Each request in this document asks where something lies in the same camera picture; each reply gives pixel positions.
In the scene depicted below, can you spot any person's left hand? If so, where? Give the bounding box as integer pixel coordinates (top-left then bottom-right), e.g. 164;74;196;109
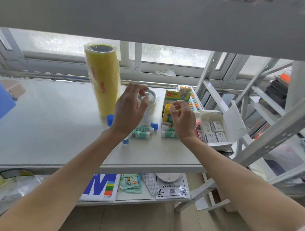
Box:
111;83;149;137

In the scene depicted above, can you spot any person's right hand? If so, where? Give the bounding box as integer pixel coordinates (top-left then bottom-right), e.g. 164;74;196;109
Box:
169;100;197;143

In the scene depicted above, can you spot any white tape roll stack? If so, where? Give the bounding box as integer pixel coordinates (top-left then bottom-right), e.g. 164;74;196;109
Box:
137;89;158;127

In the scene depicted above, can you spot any green glue stick display box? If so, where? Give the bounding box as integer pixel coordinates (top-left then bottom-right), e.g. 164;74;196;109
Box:
161;90;192;127

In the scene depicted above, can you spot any yellow tape roll stack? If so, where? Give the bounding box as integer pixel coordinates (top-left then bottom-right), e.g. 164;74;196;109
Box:
83;42;122;118

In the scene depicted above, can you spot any person's right forearm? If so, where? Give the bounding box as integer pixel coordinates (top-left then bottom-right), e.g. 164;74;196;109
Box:
181;135;305;231

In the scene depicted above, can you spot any person's left forearm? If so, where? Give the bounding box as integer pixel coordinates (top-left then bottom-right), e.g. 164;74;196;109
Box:
0;127;128;231

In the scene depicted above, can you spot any red flat box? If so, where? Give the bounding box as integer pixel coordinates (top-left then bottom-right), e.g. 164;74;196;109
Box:
195;119;205;141

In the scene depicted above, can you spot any white box of colourful pins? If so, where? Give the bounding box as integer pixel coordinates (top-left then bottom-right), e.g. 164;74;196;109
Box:
177;85;205;113

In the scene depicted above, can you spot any small white packet box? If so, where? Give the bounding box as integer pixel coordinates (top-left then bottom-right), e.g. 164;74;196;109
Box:
204;133;217;144
214;132;228;143
201;122;213;134
211;121;225;133

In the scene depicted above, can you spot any white open cardboard box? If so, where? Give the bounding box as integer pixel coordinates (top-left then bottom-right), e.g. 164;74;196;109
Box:
199;100;248;152

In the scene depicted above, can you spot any crumpled white tissue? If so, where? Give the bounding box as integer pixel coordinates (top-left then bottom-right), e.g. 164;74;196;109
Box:
154;69;177;77

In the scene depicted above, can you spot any round white disc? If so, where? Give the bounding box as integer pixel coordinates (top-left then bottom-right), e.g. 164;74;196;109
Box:
156;173;181;183

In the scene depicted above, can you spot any clear bag with printed paper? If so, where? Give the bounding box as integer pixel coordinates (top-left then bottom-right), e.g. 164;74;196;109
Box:
155;173;191;200

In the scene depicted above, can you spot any frosted glass window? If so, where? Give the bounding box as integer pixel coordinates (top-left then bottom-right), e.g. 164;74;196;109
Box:
0;27;294;84

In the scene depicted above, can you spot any white dotted packet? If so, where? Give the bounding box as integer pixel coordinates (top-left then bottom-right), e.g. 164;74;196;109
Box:
140;173;160;196

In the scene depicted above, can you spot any green printed packet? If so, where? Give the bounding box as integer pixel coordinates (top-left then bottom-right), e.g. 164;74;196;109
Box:
123;175;143;194
119;174;140;190

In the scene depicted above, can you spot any white metal shelf rack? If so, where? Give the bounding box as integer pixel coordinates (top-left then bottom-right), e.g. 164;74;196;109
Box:
174;51;305;212

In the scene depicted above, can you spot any white paper ream blue print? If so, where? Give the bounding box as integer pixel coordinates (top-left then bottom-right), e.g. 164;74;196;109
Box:
78;174;121;202

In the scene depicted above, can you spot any white paper scrap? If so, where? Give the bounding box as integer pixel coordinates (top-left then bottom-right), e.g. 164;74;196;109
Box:
194;195;210;212

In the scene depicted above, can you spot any white lower shelf board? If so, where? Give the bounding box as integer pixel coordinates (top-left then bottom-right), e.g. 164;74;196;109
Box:
76;174;192;207

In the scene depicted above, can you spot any white shelf board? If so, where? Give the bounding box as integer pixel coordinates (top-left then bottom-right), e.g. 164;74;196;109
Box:
0;0;305;61
76;174;192;207

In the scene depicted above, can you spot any white upper shelf board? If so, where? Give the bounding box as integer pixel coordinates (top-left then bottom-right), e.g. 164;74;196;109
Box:
0;0;305;61

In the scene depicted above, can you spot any translucent plastic bag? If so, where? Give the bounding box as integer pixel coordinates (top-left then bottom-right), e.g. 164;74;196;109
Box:
262;144;305;178

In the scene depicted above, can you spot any pink beige box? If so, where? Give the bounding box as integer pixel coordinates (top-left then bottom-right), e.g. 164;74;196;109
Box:
0;80;27;101

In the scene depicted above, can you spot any blue plastic file box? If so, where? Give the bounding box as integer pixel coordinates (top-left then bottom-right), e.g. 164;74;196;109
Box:
0;82;17;119

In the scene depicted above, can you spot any black-framed shelf label holder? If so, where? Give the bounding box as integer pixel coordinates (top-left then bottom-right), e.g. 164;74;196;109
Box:
0;168;34;179

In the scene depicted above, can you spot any clear plastic bag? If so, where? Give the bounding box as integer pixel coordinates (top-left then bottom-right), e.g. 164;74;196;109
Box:
0;175;47;214

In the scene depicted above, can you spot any chrome metal rail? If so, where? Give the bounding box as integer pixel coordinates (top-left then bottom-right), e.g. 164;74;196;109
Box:
0;70;203;89

